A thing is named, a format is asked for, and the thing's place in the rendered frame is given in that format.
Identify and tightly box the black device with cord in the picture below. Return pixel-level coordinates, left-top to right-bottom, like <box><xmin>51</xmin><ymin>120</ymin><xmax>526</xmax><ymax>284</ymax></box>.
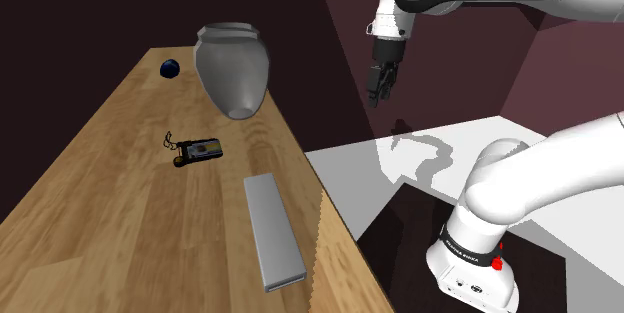
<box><xmin>162</xmin><ymin>130</ymin><xmax>225</xmax><ymax>168</ymax></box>

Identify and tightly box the dark robot stand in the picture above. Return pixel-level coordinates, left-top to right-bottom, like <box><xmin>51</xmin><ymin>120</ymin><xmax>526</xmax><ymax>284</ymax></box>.
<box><xmin>357</xmin><ymin>182</ymin><xmax>569</xmax><ymax>313</ymax></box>

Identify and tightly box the grey vase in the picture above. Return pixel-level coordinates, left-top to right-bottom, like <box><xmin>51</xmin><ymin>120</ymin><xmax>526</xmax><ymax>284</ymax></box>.
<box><xmin>193</xmin><ymin>21</ymin><xmax>271</xmax><ymax>121</ymax></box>

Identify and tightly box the dark blue ball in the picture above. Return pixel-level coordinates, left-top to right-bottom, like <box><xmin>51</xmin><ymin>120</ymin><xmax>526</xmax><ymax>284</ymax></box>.
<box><xmin>159</xmin><ymin>58</ymin><xmax>181</xmax><ymax>80</ymax></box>

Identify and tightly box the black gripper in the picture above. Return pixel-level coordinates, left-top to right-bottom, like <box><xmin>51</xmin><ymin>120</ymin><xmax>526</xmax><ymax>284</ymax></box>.
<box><xmin>366</xmin><ymin>37</ymin><xmax>408</xmax><ymax>109</ymax></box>

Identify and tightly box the grey flat long box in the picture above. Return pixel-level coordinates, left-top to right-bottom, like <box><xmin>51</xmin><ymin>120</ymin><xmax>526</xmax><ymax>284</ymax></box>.
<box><xmin>243</xmin><ymin>172</ymin><xmax>308</xmax><ymax>294</ymax></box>

